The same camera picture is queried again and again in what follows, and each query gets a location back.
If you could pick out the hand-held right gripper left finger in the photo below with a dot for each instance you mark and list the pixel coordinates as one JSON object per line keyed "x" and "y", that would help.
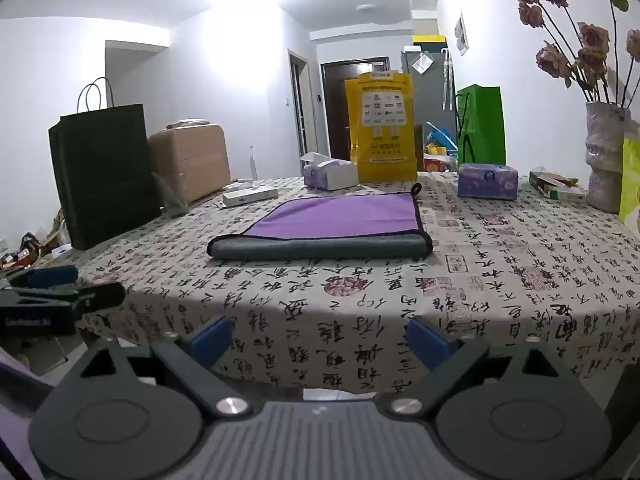
{"x": 212, "y": 341}

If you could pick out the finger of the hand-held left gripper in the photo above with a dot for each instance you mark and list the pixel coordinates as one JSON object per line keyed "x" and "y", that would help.
{"x": 95, "y": 296}
{"x": 52, "y": 276}

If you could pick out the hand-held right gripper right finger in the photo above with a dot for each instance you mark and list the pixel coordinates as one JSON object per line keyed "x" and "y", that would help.
{"x": 426, "y": 342}

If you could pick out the purple and grey towel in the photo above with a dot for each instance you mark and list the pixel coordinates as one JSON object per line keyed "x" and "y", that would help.
{"x": 340, "y": 220}

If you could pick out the purple clothing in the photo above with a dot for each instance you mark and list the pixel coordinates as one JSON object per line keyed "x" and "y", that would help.
{"x": 20, "y": 410}

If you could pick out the calligraphy printed tablecloth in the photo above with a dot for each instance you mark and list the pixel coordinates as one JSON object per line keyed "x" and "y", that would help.
{"x": 500, "y": 270}

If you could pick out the black paper bag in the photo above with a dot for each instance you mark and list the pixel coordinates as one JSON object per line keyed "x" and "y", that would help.
{"x": 107, "y": 175}

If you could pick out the clear plastic wrapper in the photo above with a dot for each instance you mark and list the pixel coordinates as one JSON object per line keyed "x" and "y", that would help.
{"x": 170, "y": 195}

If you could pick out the white flat box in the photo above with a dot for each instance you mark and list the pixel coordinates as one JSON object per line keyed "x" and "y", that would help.
{"x": 250, "y": 195}

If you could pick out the brown cardboard box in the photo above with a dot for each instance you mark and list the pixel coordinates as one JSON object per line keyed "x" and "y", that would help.
{"x": 192, "y": 160}

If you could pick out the purple tissue pack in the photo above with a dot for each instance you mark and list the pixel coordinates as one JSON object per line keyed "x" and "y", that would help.
{"x": 487, "y": 181}

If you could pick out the white tissue box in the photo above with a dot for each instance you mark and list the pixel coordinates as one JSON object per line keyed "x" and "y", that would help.
{"x": 332, "y": 172}

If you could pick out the small green and red box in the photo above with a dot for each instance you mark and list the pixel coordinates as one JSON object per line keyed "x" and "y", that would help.
{"x": 557, "y": 189}

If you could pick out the blue plastic toy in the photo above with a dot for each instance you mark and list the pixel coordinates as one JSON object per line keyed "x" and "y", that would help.
{"x": 440, "y": 137}

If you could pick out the yellow printed bag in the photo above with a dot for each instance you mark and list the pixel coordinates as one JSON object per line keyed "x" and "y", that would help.
{"x": 382, "y": 130}

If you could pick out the green paper bag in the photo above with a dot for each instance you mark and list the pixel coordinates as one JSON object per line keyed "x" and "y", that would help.
{"x": 485, "y": 125}

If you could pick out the dark brown door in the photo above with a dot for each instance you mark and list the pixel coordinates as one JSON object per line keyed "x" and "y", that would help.
{"x": 334, "y": 110}

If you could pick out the grey refrigerator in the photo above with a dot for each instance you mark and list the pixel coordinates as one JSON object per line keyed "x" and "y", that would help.
{"x": 430, "y": 90}

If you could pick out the yellow-green bag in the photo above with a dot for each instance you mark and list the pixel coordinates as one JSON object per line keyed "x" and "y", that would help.
{"x": 631, "y": 185}

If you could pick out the yellow box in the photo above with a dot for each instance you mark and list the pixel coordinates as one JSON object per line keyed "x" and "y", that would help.
{"x": 430, "y": 39}

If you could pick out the dried pink flowers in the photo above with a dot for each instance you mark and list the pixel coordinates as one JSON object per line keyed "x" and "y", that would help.
{"x": 592, "y": 42}

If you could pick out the wall paper notice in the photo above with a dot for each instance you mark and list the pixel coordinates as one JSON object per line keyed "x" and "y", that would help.
{"x": 461, "y": 34}

